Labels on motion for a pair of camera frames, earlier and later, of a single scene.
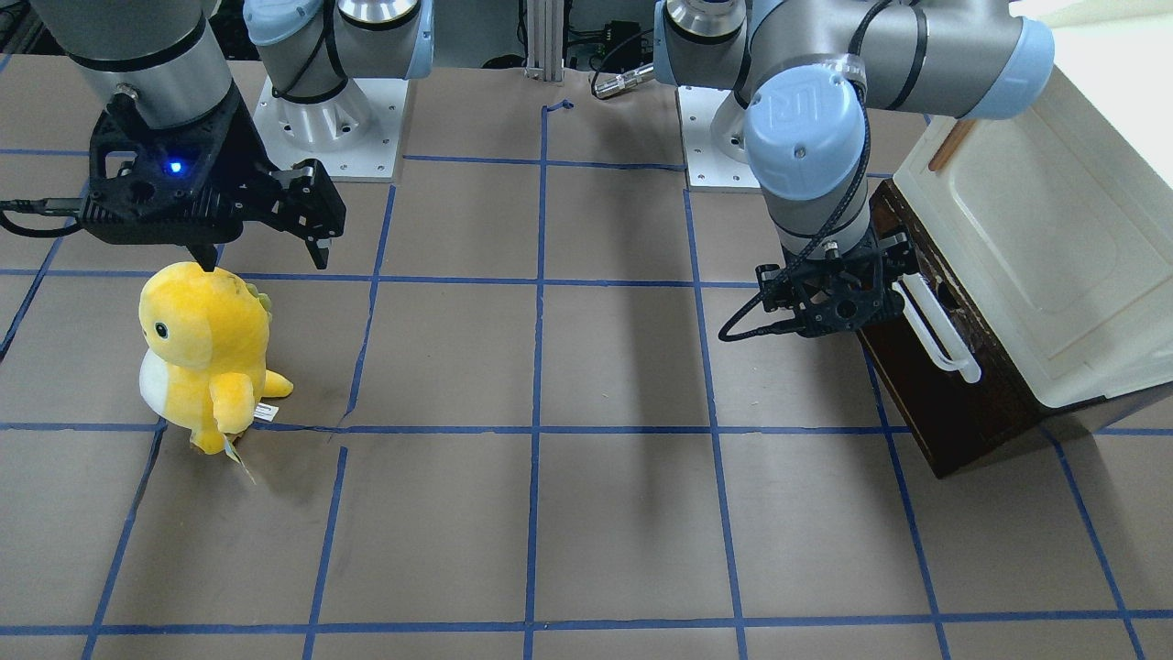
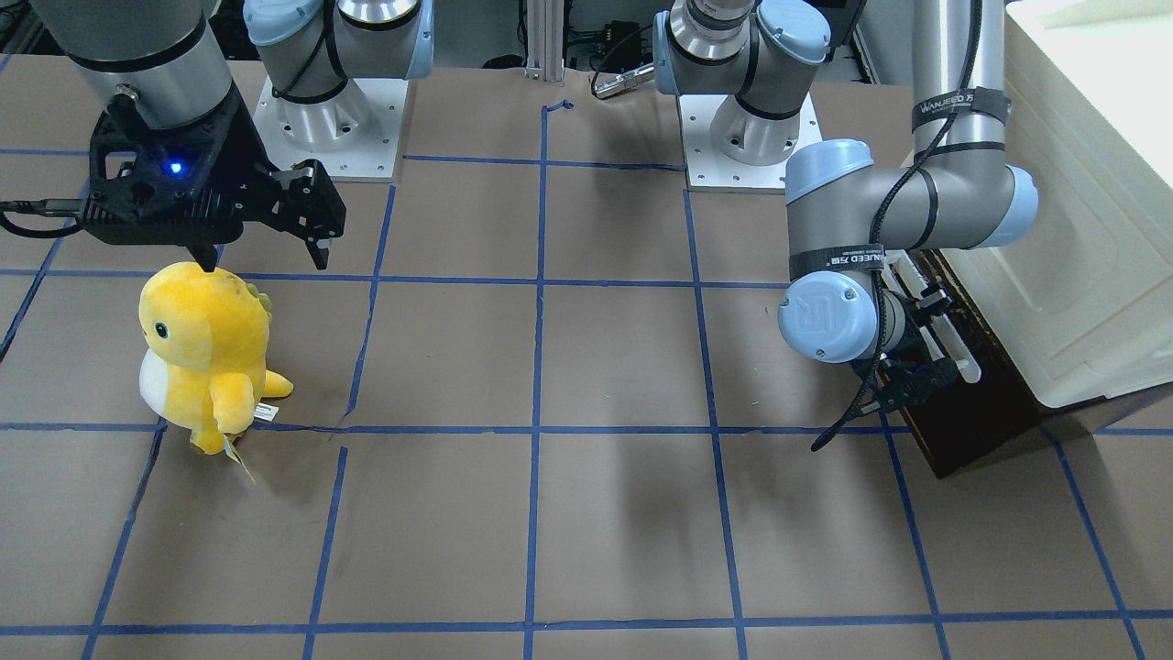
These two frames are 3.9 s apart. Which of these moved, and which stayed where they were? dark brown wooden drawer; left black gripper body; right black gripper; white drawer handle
Moved: left black gripper body
Stayed: white drawer handle; dark brown wooden drawer; right black gripper
